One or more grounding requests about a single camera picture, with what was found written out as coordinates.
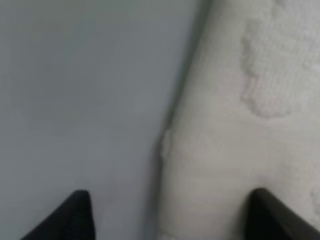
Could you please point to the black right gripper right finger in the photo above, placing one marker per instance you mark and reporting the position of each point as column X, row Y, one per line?
column 269, row 219

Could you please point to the cream white towel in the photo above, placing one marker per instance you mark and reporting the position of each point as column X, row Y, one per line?
column 248, row 117

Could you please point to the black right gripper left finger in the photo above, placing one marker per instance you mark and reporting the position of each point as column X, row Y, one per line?
column 72, row 220

